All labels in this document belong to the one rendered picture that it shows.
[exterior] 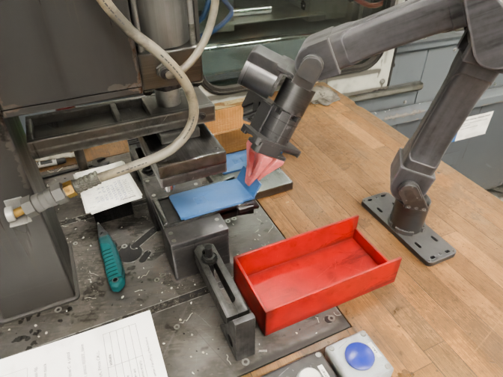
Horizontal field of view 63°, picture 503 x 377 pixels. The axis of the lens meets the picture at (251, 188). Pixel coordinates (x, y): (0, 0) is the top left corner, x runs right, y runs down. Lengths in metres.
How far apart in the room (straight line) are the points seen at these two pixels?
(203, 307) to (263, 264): 0.12
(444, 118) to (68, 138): 0.56
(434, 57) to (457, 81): 1.09
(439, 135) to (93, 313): 0.62
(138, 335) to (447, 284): 0.52
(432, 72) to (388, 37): 1.15
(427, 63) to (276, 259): 1.21
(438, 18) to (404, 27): 0.04
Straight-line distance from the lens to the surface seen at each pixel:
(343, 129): 1.17
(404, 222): 0.83
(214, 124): 1.10
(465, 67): 0.68
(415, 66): 1.73
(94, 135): 0.61
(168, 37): 0.58
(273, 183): 0.90
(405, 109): 1.79
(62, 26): 0.53
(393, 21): 0.66
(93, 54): 0.54
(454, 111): 0.71
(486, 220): 0.96
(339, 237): 0.79
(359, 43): 0.66
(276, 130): 0.71
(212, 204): 0.73
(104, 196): 0.86
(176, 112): 0.62
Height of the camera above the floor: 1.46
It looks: 38 degrees down
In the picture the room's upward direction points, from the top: straight up
